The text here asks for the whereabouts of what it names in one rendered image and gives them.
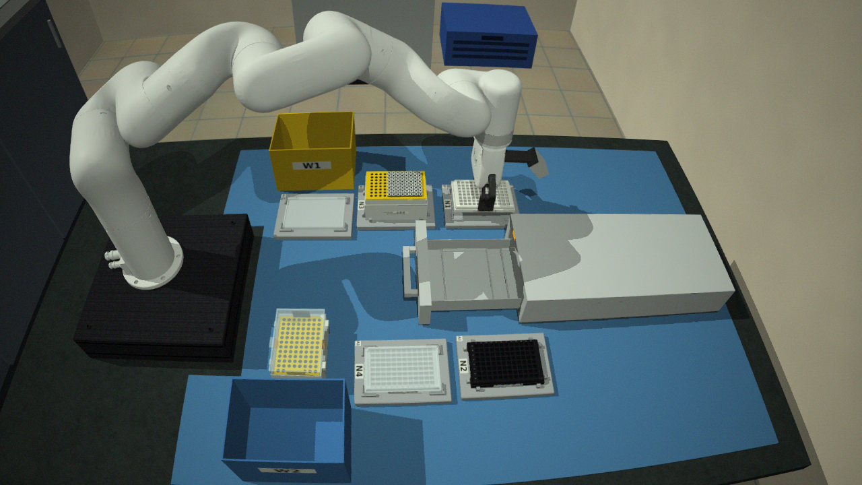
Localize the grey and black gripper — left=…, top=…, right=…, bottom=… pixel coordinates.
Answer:
left=471, top=137, right=511, bottom=211

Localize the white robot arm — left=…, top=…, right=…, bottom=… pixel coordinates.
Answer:
left=69, top=11, right=522, bottom=290

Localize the blue open-top bin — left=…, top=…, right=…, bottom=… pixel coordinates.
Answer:
left=221, top=377, right=352, bottom=483

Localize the blue bench mat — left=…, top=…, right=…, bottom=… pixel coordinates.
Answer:
left=171, top=146, right=779, bottom=485

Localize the yellow open-top bin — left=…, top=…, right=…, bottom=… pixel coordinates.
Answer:
left=269, top=111, right=356, bottom=191

